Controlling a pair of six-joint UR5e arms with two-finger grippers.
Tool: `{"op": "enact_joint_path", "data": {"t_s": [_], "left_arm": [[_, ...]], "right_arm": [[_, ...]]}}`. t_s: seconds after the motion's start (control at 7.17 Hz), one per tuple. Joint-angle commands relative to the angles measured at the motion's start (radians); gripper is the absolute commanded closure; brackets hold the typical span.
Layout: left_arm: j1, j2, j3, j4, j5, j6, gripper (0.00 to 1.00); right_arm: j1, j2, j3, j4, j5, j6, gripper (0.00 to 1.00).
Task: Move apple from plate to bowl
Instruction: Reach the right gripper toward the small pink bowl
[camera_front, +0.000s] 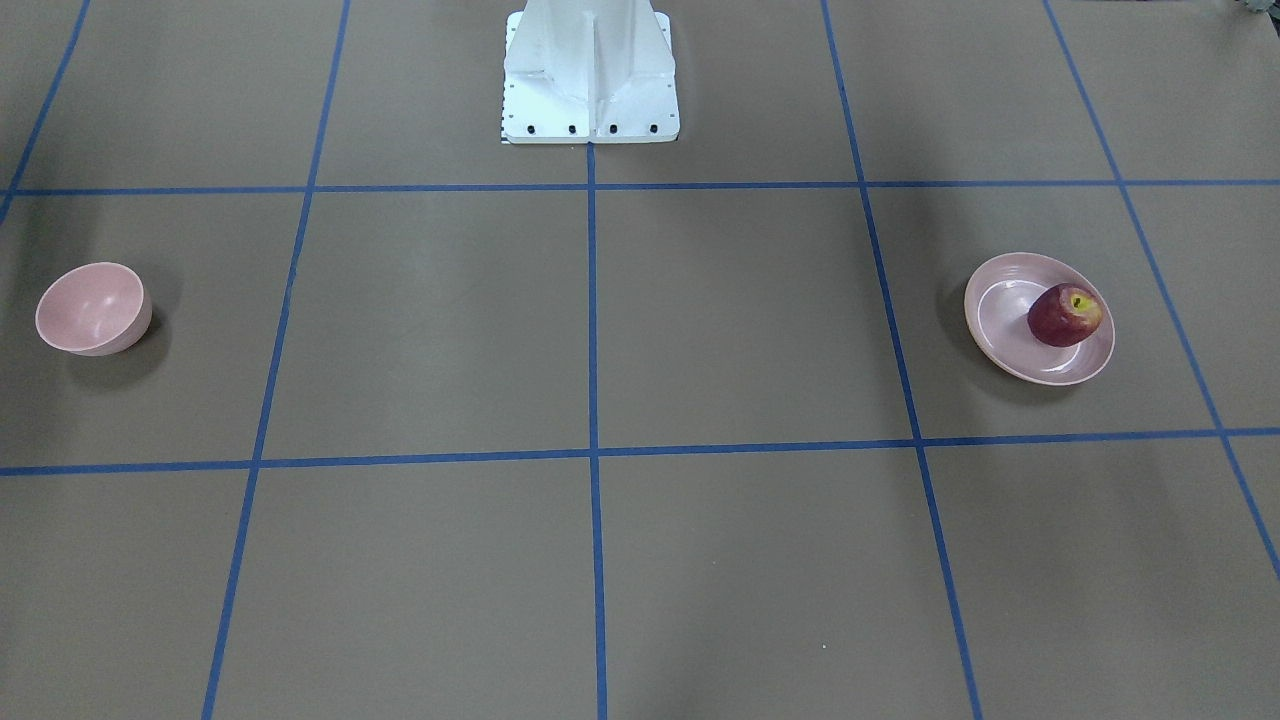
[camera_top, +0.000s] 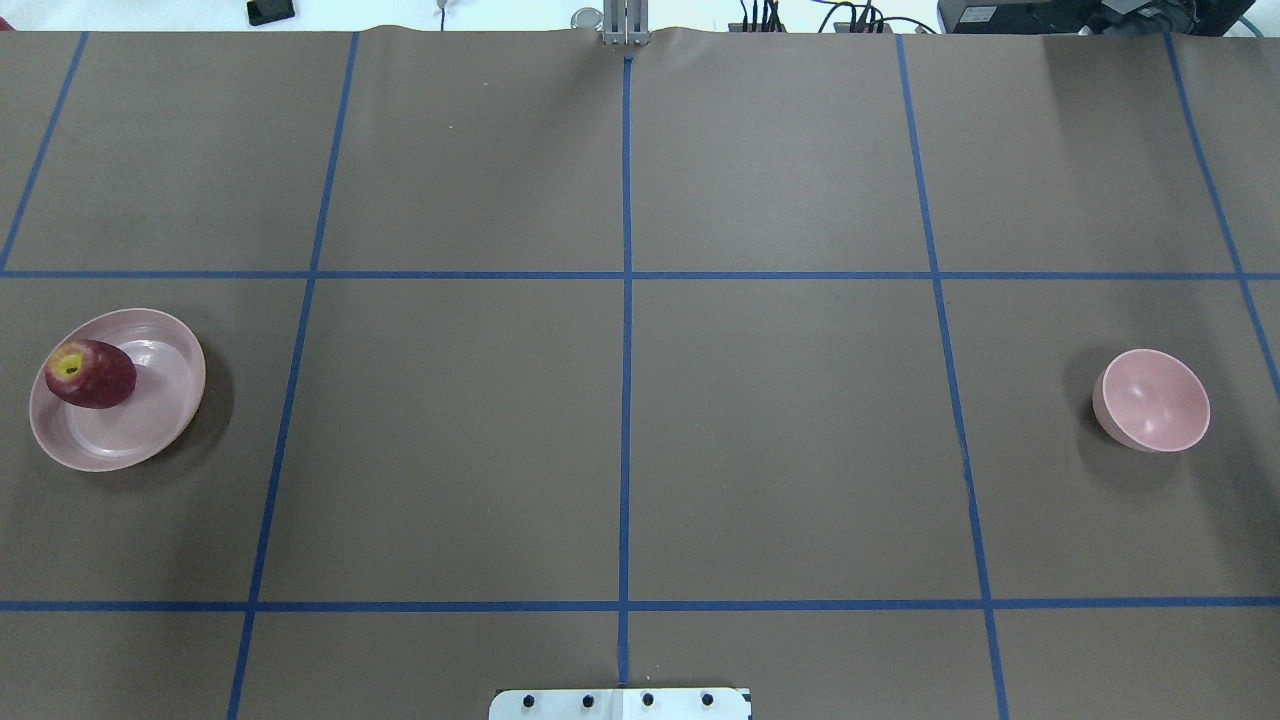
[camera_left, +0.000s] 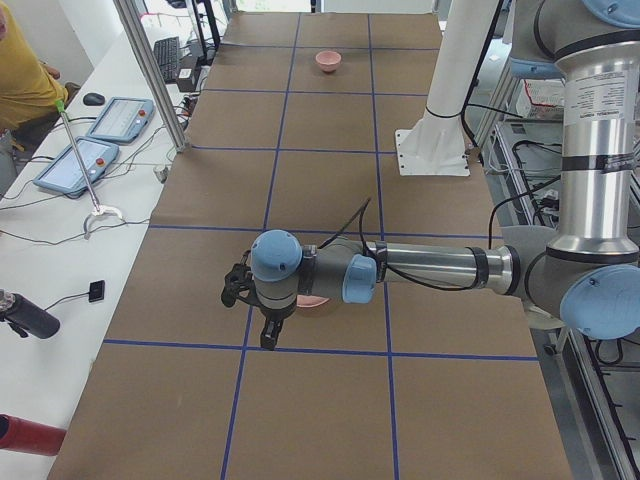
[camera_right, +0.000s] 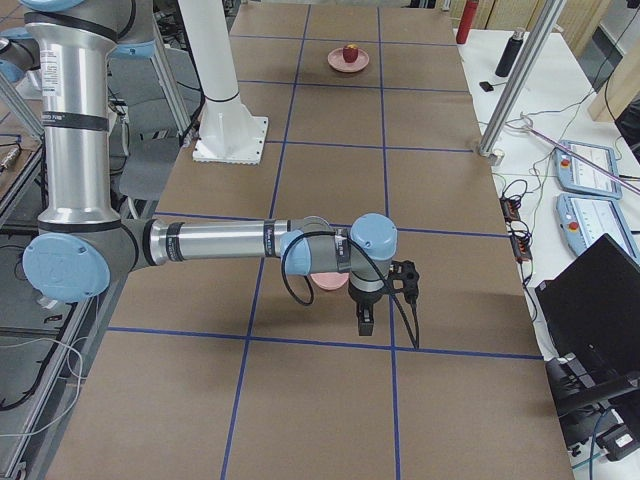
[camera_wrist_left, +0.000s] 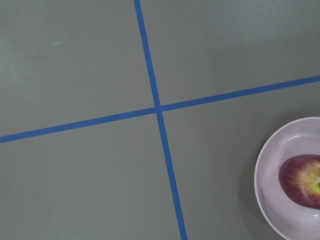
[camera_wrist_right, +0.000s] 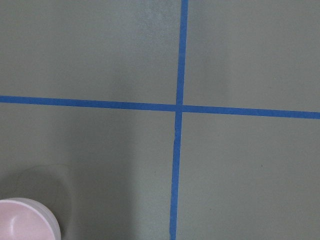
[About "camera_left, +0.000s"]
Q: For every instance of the black computer mouse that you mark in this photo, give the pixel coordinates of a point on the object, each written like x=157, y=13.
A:
x=93, y=99

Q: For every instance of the black keyboard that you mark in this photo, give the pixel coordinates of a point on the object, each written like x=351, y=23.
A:
x=166, y=52

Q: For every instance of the teach pendant tablet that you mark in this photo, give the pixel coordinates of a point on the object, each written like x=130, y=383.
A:
x=64, y=175
x=122, y=120

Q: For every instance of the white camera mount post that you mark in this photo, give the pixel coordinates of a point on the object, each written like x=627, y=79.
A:
x=435, y=145

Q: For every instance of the aluminium frame post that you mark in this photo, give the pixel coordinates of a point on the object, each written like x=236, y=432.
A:
x=140, y=45

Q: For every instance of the pink plate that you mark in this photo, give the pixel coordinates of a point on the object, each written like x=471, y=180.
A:
x=310, y=301

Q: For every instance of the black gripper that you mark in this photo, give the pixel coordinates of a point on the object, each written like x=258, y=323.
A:
x=274, y=315

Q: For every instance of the small black square device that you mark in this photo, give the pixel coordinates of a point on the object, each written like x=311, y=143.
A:
x=96, y=291

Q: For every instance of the pink bowl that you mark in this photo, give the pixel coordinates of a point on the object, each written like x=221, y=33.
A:
x=328, y=61

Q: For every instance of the lower teach pendant tablet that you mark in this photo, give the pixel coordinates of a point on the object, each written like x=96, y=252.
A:
x=64, y=175

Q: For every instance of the red cylinder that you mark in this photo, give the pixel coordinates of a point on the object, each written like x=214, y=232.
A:
x=24, y=436

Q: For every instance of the black bottle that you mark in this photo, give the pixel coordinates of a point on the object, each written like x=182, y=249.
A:
x=25, y=318

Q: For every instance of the upper teach pendant tablet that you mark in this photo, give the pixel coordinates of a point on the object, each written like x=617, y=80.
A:
x=122, y=120

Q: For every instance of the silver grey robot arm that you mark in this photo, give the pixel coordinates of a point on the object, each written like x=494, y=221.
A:
x=584, y=272

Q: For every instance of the person in yellow shirt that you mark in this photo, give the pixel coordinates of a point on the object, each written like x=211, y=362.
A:
x=28, y=90

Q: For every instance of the brown paper table mat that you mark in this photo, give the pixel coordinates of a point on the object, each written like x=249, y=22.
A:
x=231, y=354

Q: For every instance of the reacher grabber stick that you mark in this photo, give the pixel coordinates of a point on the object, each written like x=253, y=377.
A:
x=99, y=209

